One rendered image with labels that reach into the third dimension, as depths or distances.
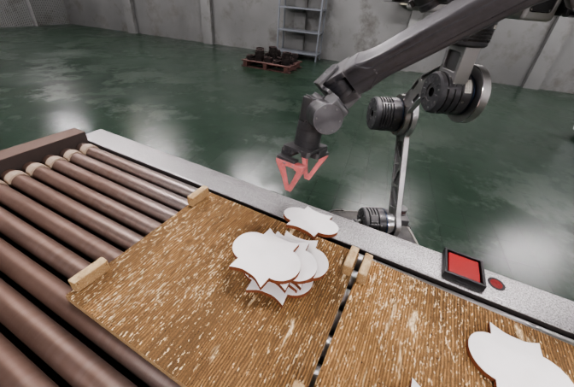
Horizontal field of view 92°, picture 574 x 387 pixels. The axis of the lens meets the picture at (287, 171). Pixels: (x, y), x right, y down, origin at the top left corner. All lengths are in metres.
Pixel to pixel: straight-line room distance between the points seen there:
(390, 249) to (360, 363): 0.28
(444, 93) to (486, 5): 0.60
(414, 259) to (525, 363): 0.23
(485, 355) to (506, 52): 8.03
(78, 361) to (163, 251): 0.20
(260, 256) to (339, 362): 0.20
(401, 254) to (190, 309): 0.45
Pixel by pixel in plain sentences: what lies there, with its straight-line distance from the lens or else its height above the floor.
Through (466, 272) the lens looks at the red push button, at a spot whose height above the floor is 0.93.
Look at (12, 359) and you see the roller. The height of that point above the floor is 0.92.
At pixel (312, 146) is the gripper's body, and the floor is 1.11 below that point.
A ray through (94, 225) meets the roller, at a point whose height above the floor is 0.91.
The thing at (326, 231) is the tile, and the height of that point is 0.94.
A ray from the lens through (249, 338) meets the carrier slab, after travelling 0.50.
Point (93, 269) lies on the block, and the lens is 0.61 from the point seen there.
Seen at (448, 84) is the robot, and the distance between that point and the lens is 1.11.
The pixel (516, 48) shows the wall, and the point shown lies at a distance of 8.45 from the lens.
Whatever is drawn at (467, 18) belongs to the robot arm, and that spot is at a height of 1.37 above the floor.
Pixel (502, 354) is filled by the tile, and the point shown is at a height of 0.95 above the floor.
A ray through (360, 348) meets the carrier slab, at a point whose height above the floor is 0.94.
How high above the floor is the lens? 1.38
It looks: 32 degrees down
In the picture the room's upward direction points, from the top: 5 degrees clockwise
